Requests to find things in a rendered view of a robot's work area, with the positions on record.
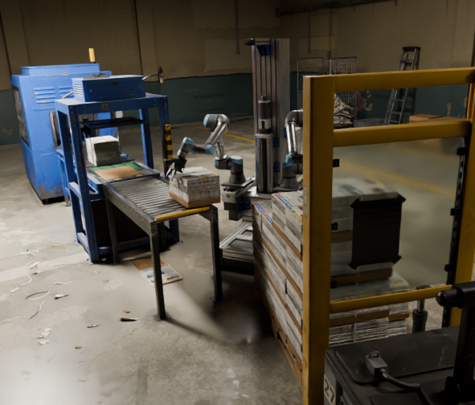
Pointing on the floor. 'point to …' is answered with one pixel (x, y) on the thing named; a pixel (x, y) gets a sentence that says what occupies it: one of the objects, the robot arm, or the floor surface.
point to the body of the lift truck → (411, 370)
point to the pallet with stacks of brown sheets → (429, 118)
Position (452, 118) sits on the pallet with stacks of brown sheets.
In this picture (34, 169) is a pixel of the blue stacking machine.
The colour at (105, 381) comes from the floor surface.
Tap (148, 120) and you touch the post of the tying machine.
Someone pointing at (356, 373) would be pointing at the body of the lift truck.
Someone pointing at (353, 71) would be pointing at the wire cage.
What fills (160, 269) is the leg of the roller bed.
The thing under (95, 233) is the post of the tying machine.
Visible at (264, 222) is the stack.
